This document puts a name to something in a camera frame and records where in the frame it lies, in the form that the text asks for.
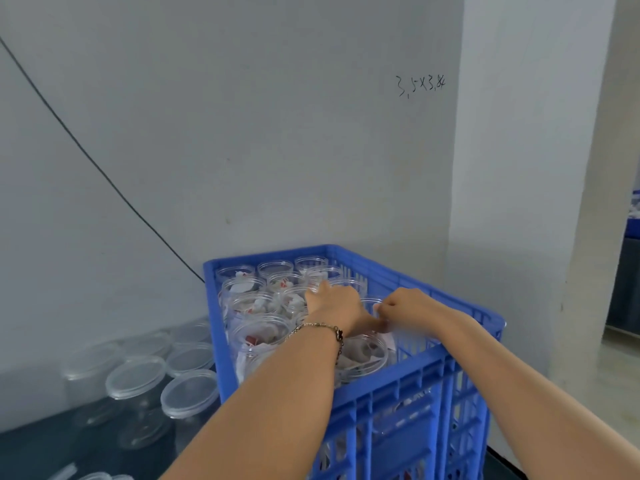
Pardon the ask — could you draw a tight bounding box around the person's left hand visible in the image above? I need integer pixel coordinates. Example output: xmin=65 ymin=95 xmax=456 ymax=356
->
xmin=303 ymin=283 xmax=379 ymax=339

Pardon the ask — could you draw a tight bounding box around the person's right hand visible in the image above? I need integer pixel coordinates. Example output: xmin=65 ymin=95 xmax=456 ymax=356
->
xmin=373 ymin=287 xmax=453 ymax=338

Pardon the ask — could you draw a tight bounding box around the blue slatted crate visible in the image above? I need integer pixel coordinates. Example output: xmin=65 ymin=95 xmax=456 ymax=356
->
xmin=203 ymin=245 xmax=506 ymax=480

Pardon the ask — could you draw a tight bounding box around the group of lidded jars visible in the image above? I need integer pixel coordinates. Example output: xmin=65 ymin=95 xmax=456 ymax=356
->
xmin=60 ymin=319 xmax=221 ymax=456

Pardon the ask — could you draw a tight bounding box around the person's right forearm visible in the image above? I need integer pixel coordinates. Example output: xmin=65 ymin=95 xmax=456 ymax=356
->
xmin=430 ymin=305 xmax=640 ymax=480

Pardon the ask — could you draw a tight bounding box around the person's left forearm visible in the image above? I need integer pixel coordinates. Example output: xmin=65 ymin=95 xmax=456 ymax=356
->
xmin=160 ymin=323 xmax=346 ymax=480

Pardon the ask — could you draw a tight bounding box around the thin beaded bracelet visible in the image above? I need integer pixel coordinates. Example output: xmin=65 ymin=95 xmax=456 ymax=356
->
xmin=295 ymin=319 xmax=346 ymax=361

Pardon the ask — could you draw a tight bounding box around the black cable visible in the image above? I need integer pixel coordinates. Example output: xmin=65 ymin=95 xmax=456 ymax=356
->
xmin=0 ymin=37 xmax=206 ymax=284

